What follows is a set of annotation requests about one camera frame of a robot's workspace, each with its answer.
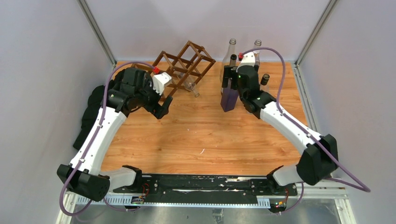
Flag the black cloth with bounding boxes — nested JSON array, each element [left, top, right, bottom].
[[73, 85, 105, 150]]

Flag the aluminium slotted rail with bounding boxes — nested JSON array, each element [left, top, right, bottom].
[[76, 195, 271, 208]]

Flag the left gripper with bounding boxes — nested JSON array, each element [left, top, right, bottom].
[[135, 77, 172, 118]]

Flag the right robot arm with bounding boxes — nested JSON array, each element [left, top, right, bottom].
[[222, 65, 340, 195]]

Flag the clear bottle with black label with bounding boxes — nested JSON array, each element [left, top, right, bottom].
[[219, 38, 237, 82]]

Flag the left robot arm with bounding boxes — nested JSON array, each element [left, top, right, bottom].
[[57, 67, 173, 202]]

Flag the brown wooden wine rack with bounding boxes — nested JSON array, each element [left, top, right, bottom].
[[131, 40, 217, 99]]

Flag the small clear bottle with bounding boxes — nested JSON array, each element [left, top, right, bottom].
[[177, 73, 200, 98]]

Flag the blue bottle with BLUE text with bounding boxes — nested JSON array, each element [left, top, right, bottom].
[[220, 87, 239, 112]]

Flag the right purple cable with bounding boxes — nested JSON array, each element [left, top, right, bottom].
[[238, 47, 371, 215]]

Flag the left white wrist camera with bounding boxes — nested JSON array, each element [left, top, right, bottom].
[[152, 72, 172, 96]]

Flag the dark green wine bottle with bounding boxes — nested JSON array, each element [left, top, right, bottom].
[[219, 54, 237, 95]]

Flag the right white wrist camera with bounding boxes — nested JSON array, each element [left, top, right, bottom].
[[238, 52, 255, 68]]

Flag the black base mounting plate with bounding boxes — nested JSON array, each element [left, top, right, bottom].
[[113, 174, 297, 207]]

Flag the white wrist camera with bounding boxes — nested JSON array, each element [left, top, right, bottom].
[[152, 72, 172, 96], [238, 52, 255, 68]]

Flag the clear tall wine bottle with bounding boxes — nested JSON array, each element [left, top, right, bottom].
[[252, 39, 263, 67]]

